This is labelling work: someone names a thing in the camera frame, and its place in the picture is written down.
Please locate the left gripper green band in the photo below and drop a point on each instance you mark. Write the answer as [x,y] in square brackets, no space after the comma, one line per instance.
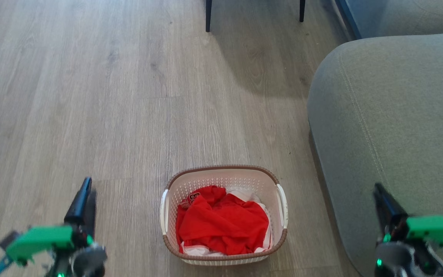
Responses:
[39,240]

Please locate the beige chair with black legs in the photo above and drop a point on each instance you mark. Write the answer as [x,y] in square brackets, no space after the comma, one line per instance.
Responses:
[208,15]

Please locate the grey fabric sofa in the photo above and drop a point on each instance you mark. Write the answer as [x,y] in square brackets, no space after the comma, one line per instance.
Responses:
[390,115]

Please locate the red jersey garment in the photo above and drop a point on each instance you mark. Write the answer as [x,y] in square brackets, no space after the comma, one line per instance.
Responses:
[221,225]

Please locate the grey sofa section blue trim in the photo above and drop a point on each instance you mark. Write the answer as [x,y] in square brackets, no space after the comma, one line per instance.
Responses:
[406,17]

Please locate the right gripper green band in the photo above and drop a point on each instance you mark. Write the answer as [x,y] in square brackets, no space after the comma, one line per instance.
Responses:
[433,231]

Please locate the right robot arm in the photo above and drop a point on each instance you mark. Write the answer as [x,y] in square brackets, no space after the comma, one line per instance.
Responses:
[402,261]

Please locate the white laundry basket brown rim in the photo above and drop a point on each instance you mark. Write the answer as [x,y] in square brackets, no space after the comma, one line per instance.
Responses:
[221,179]

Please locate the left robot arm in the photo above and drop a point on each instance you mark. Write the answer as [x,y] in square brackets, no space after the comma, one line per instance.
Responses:
[87,261]

